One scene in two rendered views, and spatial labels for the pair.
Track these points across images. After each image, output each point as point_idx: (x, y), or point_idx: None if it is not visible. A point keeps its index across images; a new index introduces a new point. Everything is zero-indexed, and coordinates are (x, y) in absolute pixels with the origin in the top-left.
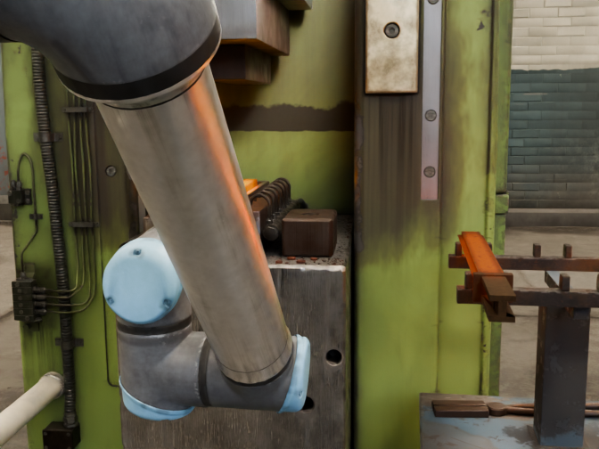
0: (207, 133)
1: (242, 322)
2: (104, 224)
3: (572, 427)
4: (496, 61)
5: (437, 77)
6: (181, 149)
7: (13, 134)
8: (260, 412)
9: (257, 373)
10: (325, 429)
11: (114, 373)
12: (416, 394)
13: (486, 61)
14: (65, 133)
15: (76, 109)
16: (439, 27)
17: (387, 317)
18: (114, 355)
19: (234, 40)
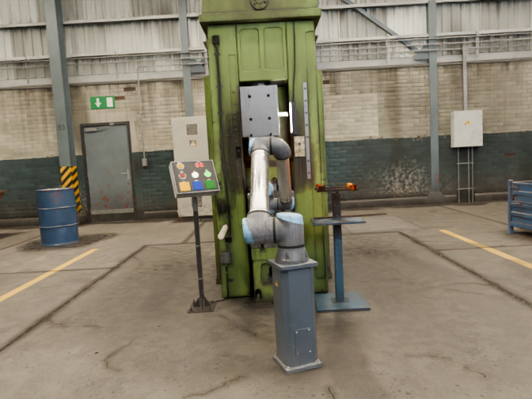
0: (288, 163)
1: (287, 190)
2: (237, 188)
3: (339, 215)
4: (321, 149)
5: (309, 153)
6: (286, 165)
7: (216, 169)
8: None
9: (287, 200)
10: None
11: (240, 223)
12: (309, 222)
13: (318, 149)
14: (228, 169)
15: (231, 163)
16: (309, 142)
17: (302, 205)
18: (240, 218)
19: None
